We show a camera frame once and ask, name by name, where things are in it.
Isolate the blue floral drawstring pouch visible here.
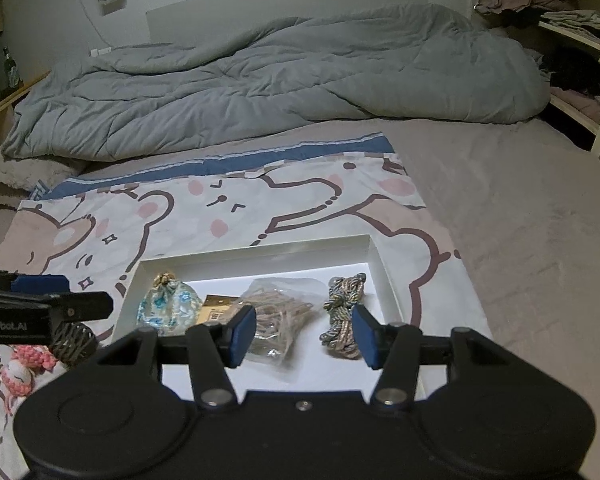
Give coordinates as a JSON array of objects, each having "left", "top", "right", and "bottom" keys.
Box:
[{"left": 137, "top": 272, "right": 204, "bottom": 337}]

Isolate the wooden bedside shelf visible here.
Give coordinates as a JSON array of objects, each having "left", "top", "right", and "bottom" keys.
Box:
[{"left": 0, "top": 0, "right": 52, "bottom": 157}]

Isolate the brown hair claw clip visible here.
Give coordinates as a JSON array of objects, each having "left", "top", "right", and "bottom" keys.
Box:
[{"left": 49, "top": 321, "right": 100, "bottom": 363}]

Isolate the pink crochet doll white face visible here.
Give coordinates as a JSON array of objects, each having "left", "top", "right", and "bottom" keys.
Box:
[{"left": 0, "top": 360, "right": 37, "bottom": 413}]

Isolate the white cardboard box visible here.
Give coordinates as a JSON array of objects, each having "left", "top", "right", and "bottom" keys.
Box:
[{"left": 112, "top": 234, "right": 427, "bottom": 403}]

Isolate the pink folded cloth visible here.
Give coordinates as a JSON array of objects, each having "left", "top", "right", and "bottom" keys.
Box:
[{"left": 550, "top": 86, "right": 600, "bottom": 120}]

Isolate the grey duvet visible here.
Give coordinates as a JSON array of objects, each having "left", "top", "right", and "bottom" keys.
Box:
[{"left": 2, "top": 2, "right": 552, "bottom": 162}]

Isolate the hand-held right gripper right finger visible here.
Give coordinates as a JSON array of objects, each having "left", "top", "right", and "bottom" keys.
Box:
[{"left": 351, "top": 304, "right": 512, "bottom": 407}]

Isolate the beige fuzzy blanket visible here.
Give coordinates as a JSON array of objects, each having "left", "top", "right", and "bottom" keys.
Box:
[{"left": 0, "top": 152, "right": 90, "bottom": 207}]

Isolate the green glass bottle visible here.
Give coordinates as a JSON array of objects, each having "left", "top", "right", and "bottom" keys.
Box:
[{"left": 2, "top": 47, "right": 22, "bottom": 89}]

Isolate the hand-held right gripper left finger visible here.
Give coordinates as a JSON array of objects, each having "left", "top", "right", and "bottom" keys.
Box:
[{"left": 97, "top": 304, "right": 258, "bottom": 408}]

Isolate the yellow tissue pack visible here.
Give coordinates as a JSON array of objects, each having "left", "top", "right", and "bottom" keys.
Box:
[{"left": 195, "top": 293, "right": 246, "bottom": 329}]

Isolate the bagged jute twine bundle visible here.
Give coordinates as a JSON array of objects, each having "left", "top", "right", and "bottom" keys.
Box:
[{"left": 236, "top": 277, "right": 327, "bottom": 372}]

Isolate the white cable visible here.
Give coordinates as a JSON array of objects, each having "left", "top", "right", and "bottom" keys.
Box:
[{"left": 64, "top": 0, "right": 112, "bottom": 53}]

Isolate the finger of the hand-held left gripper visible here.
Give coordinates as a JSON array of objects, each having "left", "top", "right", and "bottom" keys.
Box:
[
  {"left": 0, "top": 270, "right": 72, "bottom": 295},
  {"left": 0, "top": 287, "right": 114, "bottom": 323}
]

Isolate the dark cloth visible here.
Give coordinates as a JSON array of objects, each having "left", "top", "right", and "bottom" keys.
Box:
[{"left": 539, "top": 49, "right": 600, "bottom": 99}]

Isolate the beige folded cloth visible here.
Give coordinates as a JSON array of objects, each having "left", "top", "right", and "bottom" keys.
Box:
[{"left": 539, "top": 9, "right": 600, "bottom": 45}]

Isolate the braided multicolour cord bundle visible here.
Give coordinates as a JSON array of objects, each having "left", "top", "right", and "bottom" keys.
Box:
[{"left": 319, "top": 271, "right": 369, "bottom": 361}]

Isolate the pink crochet fish toy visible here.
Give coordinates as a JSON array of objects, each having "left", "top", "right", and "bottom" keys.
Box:
[{"left": 11, "top": 344, "right": 57, "bottom": 370}]

